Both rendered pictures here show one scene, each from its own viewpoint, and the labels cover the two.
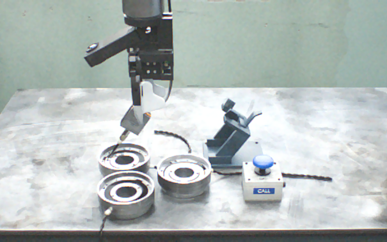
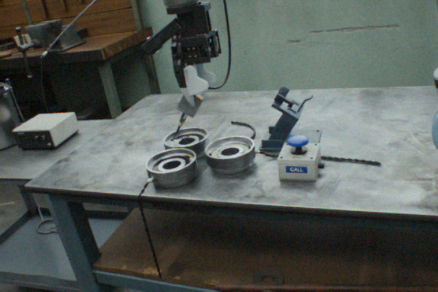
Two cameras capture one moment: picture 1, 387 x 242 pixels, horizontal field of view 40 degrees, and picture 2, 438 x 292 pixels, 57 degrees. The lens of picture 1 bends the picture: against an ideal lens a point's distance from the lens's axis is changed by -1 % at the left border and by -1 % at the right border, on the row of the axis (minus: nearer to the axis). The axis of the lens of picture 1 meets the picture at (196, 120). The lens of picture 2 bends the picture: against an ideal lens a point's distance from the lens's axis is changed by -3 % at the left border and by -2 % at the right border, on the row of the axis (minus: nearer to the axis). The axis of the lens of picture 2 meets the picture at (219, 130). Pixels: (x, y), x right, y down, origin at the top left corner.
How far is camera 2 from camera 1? 0.38 m
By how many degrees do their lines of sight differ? 22
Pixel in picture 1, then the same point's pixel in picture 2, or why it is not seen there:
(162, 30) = (197, 16)
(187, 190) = (225, 166)
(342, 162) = (400, 150)
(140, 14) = (172, 2)
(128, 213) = (165, 182)
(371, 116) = not seen: outside the picture
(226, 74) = not seen: hidden behind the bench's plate
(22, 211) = (94, 178)
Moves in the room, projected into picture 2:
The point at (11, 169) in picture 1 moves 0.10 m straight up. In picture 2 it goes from (107, 148) to (96, 112)
